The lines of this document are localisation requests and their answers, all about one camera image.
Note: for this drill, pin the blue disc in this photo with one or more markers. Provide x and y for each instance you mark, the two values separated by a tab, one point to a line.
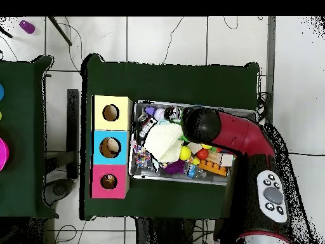
1	92

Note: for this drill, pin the green side table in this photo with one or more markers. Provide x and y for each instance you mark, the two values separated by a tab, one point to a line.
30	137

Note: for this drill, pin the wooden box with three holes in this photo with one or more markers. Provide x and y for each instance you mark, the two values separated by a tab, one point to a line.
110	147

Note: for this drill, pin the pale wooden cube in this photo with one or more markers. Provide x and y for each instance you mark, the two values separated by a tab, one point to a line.
226	160

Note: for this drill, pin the red crushed can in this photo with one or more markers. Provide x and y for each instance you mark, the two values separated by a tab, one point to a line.
172	113

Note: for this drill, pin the small red ball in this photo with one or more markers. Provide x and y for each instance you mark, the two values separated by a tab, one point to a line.
202	153

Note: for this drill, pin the long orange toy brick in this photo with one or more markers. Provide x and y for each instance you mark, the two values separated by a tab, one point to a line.
212	168

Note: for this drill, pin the pink disc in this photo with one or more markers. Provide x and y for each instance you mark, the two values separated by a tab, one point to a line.
2	154

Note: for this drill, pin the white toy baseball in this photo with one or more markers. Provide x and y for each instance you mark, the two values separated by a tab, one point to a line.
160	114

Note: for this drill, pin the purple spiky toy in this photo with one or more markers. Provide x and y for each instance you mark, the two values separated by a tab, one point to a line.
175	166

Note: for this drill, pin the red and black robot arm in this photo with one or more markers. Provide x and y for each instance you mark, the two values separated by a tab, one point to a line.
238	134

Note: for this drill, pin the cream knitted cloth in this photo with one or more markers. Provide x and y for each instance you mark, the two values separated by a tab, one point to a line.
163	142

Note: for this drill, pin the shallow clear mesh bin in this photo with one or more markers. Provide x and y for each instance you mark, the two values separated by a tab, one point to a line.
144	175

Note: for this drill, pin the dark green table cloth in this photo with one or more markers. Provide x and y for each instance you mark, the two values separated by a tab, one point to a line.
167	81

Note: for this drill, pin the yellow smiley ball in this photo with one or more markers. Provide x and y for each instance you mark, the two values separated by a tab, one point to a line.
185	153

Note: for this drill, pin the black tripod leg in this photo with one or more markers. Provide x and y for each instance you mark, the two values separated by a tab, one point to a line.
60	30

